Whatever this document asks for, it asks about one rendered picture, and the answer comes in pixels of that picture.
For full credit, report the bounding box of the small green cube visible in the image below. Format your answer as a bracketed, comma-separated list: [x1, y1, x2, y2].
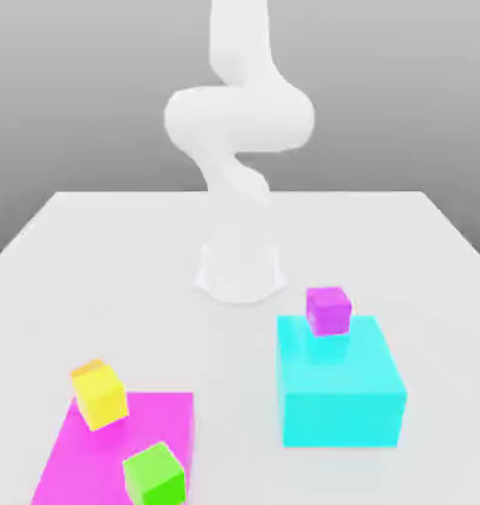
[122, 441, 186, 505]

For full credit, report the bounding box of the small yellow cube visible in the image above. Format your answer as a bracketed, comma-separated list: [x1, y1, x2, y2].
[70, 357, 130, 432]

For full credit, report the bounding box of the small purple cube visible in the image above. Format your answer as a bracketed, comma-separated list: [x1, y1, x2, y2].
[305, 286, 353, 337]

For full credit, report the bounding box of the large cyan box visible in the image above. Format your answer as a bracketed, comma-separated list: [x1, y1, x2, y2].
[276, 314, 409, 449]

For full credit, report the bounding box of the large magenta box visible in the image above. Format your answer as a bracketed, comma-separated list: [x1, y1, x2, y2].
[30, 391, 195, 505]

